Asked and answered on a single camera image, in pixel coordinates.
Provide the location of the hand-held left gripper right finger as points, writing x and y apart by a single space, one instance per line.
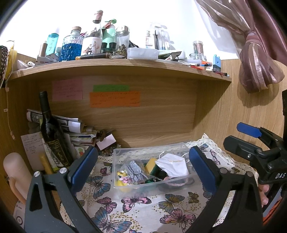
199 167

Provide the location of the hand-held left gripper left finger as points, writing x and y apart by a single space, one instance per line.
85 164

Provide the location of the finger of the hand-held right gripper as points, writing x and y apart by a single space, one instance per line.
237 145
247 130

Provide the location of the white cloth pouch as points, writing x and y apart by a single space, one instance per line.
172 164

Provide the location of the clear plastic box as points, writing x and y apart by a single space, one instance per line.
120 156

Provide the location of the floral scrunchie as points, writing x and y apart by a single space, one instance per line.
126 180

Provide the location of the green scrunchie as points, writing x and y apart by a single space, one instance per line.
154 174

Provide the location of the silver glitter bow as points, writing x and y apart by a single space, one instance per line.
136 171

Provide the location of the person's right hand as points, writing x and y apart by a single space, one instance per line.
264 197

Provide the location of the lilac paper box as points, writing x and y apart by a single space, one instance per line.
106 142

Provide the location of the yellow tube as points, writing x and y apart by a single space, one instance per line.
46 164

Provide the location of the stack of papers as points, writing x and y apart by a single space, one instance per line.
71 125

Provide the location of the dark wine bottle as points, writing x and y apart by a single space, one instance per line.
52 134

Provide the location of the white paper note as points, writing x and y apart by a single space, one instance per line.
31 147

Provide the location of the butterfly print tablecloth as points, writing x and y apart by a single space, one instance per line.
134 201

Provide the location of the pink cylinder bottle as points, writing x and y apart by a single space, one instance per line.
16 172

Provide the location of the orange sticky note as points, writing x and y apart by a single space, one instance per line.
115 99

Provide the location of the mauve curtain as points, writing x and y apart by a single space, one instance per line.
257 56

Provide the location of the pink sticky note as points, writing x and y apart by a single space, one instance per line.
67 89

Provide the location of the green sticky note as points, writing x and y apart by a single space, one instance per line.
111 88

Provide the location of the white box blue circle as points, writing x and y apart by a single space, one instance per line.
19 215

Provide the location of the small clear glass jar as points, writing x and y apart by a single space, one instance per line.
195 56

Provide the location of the glass jar of sticks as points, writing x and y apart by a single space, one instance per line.
198 49

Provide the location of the wooden shelf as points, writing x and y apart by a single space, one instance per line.
134 69

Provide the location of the dark brown pen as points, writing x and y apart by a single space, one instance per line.
94 56

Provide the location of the faceted blue glass bottle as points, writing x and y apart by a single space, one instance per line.
71 51

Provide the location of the tall clear corked bottle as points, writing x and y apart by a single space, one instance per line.
92 44

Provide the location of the brown tube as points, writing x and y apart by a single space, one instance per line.
42 49

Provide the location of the blue mouthwash bottle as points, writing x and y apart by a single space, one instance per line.
52 44

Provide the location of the white plastic case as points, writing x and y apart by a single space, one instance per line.
142 53

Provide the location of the clear tool package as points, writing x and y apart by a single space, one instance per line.
158 35

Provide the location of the mint green bottle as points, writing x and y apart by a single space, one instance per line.
109 35

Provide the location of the clear bottle silver cap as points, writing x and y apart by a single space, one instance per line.
122 38

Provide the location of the beaded headband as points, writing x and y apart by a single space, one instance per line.
3 60

